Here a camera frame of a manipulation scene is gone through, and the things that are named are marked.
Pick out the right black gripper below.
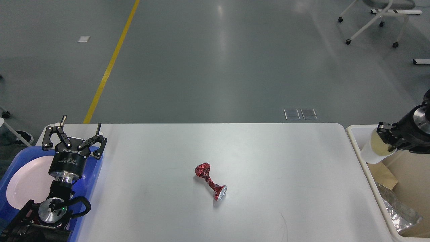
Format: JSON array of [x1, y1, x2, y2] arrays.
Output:
[[376, 103, 430, 154]]

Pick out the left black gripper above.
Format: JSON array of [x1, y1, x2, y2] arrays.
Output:
[[42, 115, 108, 182]]

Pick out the cream cup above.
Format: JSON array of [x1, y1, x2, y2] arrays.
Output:
[[360, 129, 397, 164]]

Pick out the brown paper bag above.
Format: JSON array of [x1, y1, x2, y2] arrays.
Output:
[[367, 161, 398, 190]]

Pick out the pink plate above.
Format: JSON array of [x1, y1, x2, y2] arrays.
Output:
[[6, 155, 55, 210]]

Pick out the aluminium foil tray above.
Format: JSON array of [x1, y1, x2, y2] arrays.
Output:
[[375, 182, 423, 234]]

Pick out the red foil wrapper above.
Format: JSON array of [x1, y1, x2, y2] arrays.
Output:
[[195, 163, 228, 201]]

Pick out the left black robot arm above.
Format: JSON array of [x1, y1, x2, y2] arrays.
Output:
[[1, 115, 108, 242]]

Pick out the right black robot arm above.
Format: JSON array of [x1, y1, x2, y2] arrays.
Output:
[[376, 90, 430, 154]]

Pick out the white plastic bin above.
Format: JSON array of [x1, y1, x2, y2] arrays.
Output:
[[346, 125, 430, 242]]

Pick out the blue plastic tray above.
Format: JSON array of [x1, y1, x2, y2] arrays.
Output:
[[0, 147, 102, 242]]

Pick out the person's shoe and leg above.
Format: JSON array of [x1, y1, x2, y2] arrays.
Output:
[[0, 130, 34, 146]]

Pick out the white floor bar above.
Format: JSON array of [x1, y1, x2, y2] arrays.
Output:
[[413, 58, 430, 65]]

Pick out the right floor socket plate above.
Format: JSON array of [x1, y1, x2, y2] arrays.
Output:
[[301, 109, 318, 120]]

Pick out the floor socket plate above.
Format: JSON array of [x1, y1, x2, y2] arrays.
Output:
[[301, 109, 318, 120], [284, 109, 301, 120]]

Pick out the left floor socket plate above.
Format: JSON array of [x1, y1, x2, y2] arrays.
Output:
[[284, 109, 301, 120]]

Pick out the white bar behind chair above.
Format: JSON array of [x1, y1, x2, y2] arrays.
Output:
[[370, 9, 422, 15]]

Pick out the white office chair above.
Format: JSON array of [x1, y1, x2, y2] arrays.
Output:
[[345, 0, 415, 48]]

